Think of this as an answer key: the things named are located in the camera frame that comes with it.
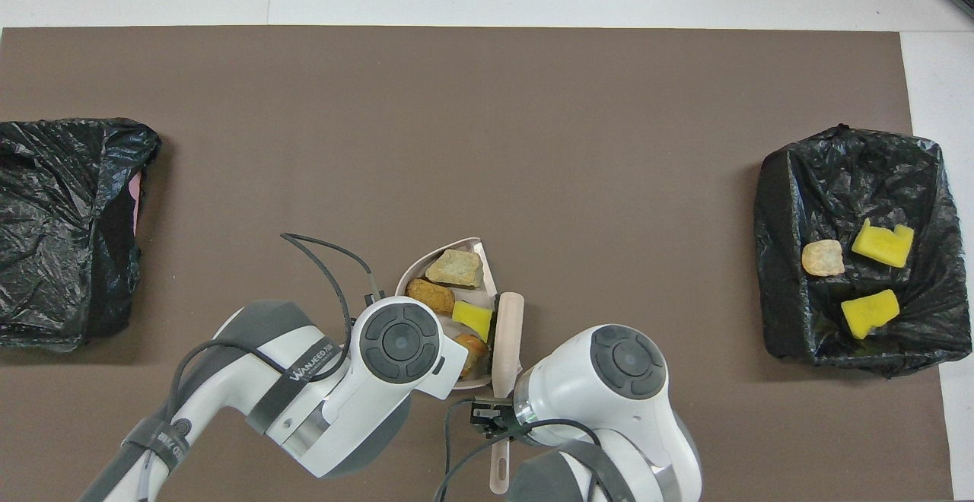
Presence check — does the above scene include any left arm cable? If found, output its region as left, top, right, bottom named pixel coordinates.
left=171, top=233, right=381, bottom=442

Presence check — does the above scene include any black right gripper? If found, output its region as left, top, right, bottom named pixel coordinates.
left=469, top=398, right=526, bottom=442

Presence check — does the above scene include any small yellow sponge wedge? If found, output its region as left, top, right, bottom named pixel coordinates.
left=451, top=300, right=495, bottom=342

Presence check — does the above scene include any black trash bag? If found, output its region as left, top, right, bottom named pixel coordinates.
left=0, top=117, right=162, bottom=353
left=753, top=124, right=974, bottom=379

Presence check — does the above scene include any pink bin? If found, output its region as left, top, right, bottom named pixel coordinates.
left=129, top=170, right=145, bottom=233

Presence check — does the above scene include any brown oval bread roll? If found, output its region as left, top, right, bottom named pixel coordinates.
left=406, top=278, right=457, bottom=316

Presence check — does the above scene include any beige plastic dustpan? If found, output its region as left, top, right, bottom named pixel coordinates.
left=394, top=237, right=526, bottom=392

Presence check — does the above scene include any beige brush with black bristles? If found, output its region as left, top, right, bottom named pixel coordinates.
left=489, top=291, right=526, bottom=496

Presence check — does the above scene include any yellow and green sponge piece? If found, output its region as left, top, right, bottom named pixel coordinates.
left=851, top=218, right=915, bottom=269

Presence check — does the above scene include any orange striped bread piece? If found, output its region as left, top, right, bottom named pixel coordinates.
left=455, top=333, right=490, bottom=380

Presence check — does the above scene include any beige bread chunk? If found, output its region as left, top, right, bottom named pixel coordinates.
left=424, top=249, right=485, bottom=289

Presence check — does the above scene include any pale beige chip piece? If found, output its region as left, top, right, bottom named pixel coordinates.
left=801, top=240, right=846, bottom=278

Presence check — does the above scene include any yellow sponge chunk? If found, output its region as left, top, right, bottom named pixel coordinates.
left=840, top=288, right=901, bottom=341

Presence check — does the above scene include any brown paper table mat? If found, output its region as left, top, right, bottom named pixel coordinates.
left=0, top=27, right=953, bottom=502

